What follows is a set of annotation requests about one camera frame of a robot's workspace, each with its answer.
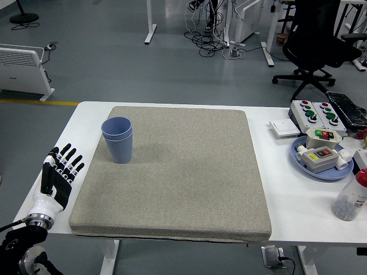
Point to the white three-button control box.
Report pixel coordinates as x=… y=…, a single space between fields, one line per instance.
x=301 y=114
x=338 y=123

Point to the clear bottle with red cap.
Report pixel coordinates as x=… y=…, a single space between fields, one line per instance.
x=349 y=197

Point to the small white panel heater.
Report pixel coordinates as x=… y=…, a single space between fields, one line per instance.
x=249 y=17

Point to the grey floor outlet plug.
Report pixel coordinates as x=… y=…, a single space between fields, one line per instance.
x=52 y=45

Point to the black fan stand base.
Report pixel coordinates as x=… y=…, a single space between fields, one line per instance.
x=24 y=17

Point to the large white panel heater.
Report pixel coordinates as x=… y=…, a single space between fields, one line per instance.
x=20 y=74

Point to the white desk leg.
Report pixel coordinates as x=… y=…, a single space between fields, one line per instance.
x=268 y=48
x=150 y=25

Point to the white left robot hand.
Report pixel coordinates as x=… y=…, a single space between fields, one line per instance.
x=46 y=204

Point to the cream switch box coloured buttons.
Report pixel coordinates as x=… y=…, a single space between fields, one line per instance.
x=316 y=140

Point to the small brown can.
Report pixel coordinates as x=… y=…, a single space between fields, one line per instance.
x=281 y=38

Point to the white wall switch plate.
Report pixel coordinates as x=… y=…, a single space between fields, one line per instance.
x=284 y=129

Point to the white power strip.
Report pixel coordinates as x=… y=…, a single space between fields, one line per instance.
x=235 y=53

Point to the black wrapped keyboard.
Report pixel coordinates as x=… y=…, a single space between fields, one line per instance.
x=348 y=110

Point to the silver floor socket box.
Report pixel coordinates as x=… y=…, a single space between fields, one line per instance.
x=271 y=256

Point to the grey push-button switch box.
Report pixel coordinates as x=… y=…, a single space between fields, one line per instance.
x=318 y=161

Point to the blue plastic plate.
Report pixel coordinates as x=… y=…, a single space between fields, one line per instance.
x=329 y=174

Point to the white table leg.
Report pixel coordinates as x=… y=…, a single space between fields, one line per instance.
x=308 y=260
x=110 y=257

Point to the seated person's legs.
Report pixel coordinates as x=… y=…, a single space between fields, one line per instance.
x=210 y=14

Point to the grey-brown foam mat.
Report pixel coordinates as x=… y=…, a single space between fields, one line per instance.
x=200 y=172

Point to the black office chair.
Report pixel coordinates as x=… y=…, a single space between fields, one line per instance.
x=315 y=43

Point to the blue ribbed plastic cup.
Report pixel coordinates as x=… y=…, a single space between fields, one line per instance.
x=116 y=127
x=121 y=153

